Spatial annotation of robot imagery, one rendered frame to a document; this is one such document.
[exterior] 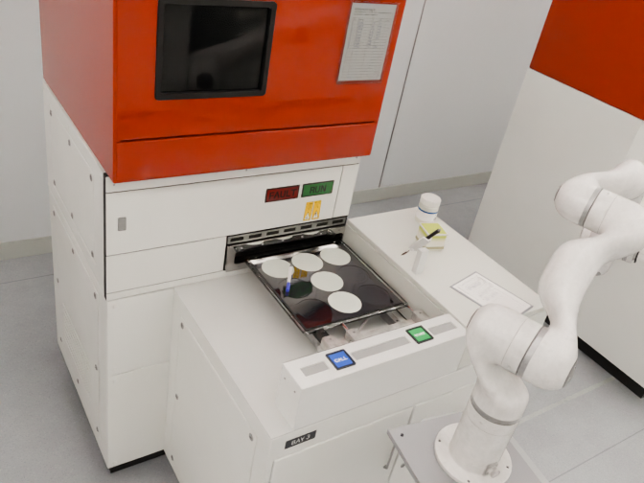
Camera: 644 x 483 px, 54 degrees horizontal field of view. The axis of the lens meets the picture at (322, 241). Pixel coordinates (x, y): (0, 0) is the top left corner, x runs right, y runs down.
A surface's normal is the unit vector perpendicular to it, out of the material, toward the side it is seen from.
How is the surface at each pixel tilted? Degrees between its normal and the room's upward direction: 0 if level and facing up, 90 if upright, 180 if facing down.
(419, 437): 2
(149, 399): 90
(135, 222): 90
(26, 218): 90
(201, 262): 90
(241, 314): 0
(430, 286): 0
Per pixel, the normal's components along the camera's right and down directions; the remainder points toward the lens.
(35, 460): 0.17, -0.84
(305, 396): 0.53, 0.53
